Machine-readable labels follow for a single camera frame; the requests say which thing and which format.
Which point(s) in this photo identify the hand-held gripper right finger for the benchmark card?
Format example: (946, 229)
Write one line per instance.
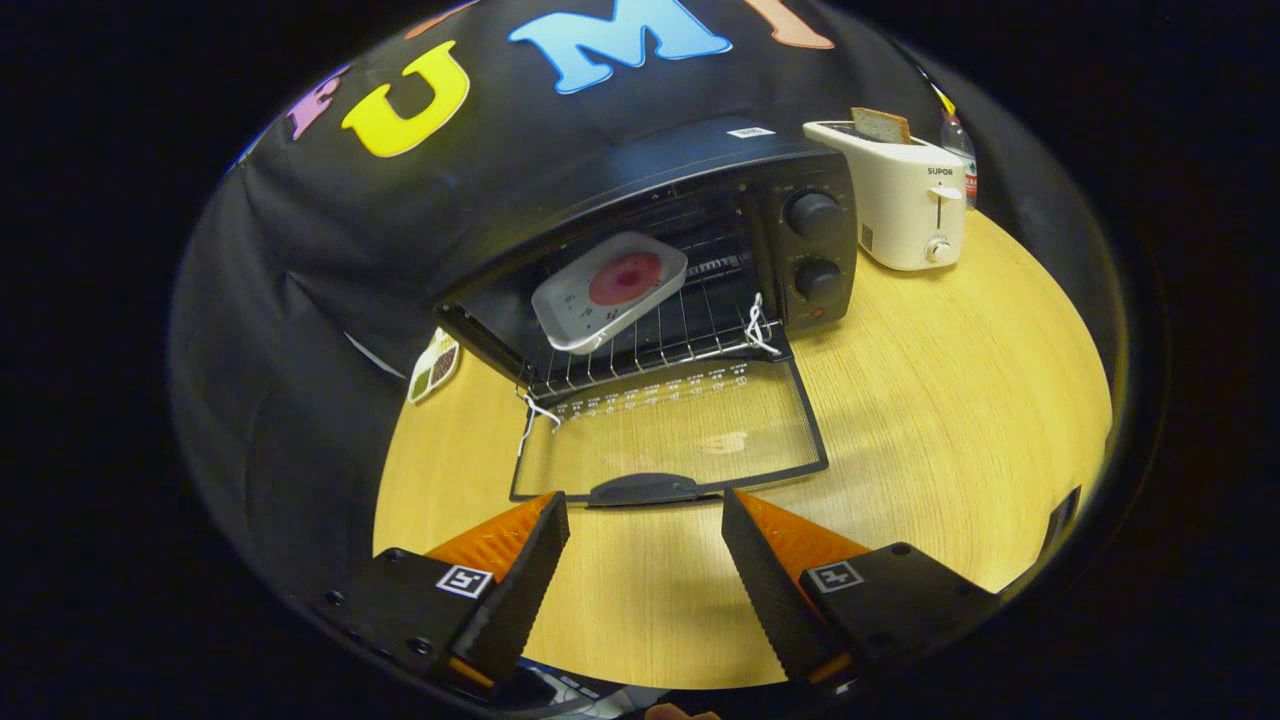
(770, 590)

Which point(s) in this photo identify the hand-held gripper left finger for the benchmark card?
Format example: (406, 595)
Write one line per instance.
(520, 600)

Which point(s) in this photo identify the white square plate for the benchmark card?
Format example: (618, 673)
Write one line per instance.
(570, 310)

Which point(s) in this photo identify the pink round meat slice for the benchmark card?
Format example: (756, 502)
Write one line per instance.
(625, 278)

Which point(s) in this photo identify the black toaster oven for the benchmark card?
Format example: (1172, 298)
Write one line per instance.
(835, 245)

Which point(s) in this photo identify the white pop-up toaster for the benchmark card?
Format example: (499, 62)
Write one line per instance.
(900, 210)

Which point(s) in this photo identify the white divided dish of beans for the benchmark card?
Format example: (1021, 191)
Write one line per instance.
(435, 365)

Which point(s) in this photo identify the brown bread slice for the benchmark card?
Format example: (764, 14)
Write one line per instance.
(880, 127)

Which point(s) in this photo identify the clear water bottle red label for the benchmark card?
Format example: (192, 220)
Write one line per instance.
(958, 135)

